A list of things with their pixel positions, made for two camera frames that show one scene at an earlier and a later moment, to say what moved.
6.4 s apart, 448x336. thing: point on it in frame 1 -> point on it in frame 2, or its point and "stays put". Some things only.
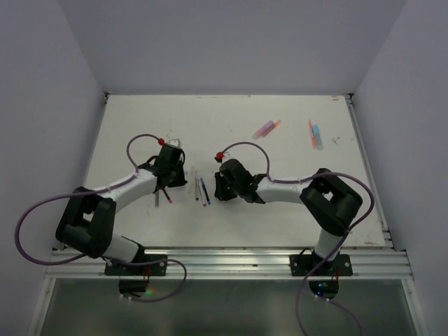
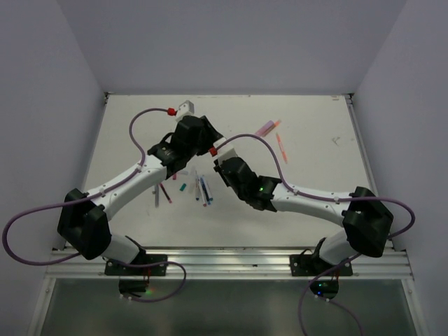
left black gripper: [180, 180] -> [210, 134]
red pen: [170, 201] stays put
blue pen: [207, 196] stays put
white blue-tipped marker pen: [196, 183] stays put
